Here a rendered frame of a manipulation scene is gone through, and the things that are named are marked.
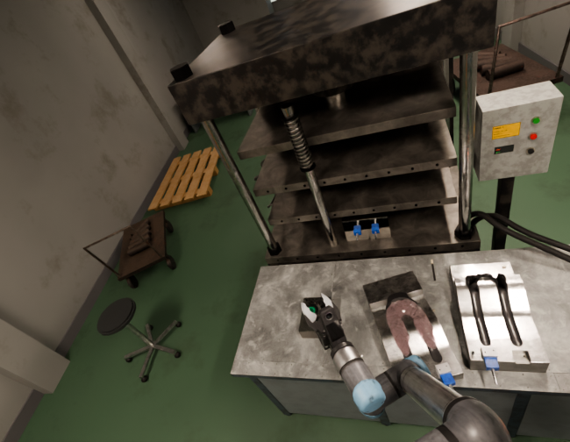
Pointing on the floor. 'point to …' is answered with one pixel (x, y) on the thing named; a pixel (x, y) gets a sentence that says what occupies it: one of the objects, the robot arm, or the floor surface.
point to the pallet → (187, 180)
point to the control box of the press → (514, 139)
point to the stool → (116, 322)
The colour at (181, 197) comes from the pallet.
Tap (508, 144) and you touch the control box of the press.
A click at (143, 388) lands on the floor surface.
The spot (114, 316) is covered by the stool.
